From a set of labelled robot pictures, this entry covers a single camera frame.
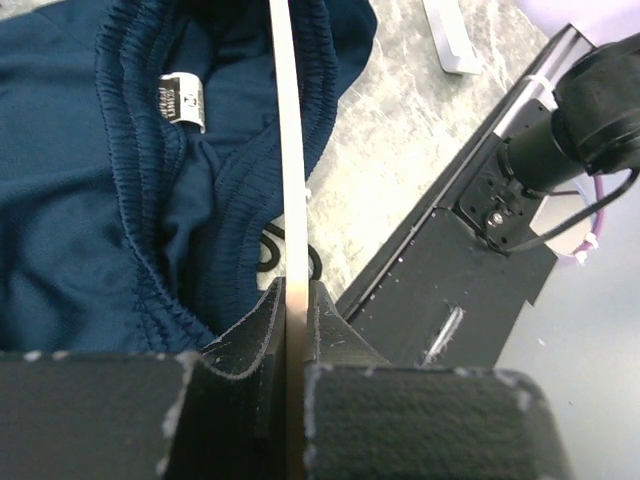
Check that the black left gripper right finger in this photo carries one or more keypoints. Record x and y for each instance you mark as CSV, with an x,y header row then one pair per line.
x,y
366,419

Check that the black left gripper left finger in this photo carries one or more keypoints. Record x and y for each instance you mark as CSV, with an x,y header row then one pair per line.
x,y
215,414

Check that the navy blue shorts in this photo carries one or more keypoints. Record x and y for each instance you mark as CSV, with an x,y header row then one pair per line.
x,y
140,163

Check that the beige hanger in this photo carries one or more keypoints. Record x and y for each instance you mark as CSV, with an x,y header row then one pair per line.
x,y
295,228

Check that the white clothes rack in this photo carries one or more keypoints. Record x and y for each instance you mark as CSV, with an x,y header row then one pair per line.
x,y
452,42

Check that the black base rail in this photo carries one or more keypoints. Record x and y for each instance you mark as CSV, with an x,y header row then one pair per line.
x,y
448,285

